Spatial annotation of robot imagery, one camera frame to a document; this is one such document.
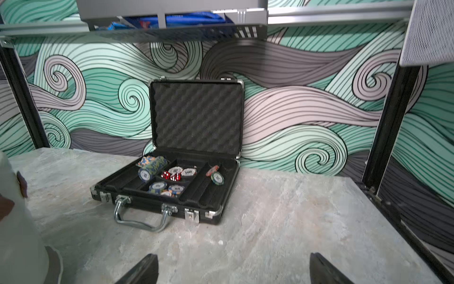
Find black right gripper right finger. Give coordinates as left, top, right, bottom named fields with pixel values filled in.
left=309, top=253, right=354, bottom=284

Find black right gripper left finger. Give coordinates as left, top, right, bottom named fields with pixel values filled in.
left=115, top=254, right=159, bottom=284

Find white ceramic pot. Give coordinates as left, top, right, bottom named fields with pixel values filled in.
left=1, top=152, right=63, bottom=284

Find red dice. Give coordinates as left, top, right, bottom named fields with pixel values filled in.
left=160, top=171, right=182, bottom=182

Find stack of poker chips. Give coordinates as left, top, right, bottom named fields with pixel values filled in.
left=136, top=156, right=168, bottom=182

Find green white poker chip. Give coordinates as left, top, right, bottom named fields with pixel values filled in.
left=210, top=172, right=225, bottom=186

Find black poker chip case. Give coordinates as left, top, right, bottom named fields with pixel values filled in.
left=91, top=78, right=245, bottom=231

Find blue item in tray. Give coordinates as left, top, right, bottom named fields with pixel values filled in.
left=105, top=12, right=234, bottom=30

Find white perforated panel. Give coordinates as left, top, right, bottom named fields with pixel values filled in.
left=399, top=0, right=454, bottom=67

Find black wall shelf tray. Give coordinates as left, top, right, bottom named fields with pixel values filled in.
left=77, top=1, right=268, bottom=43

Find aluminium wall rail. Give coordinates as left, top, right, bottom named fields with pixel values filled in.
left=1, top=1, right=413, bottom=39

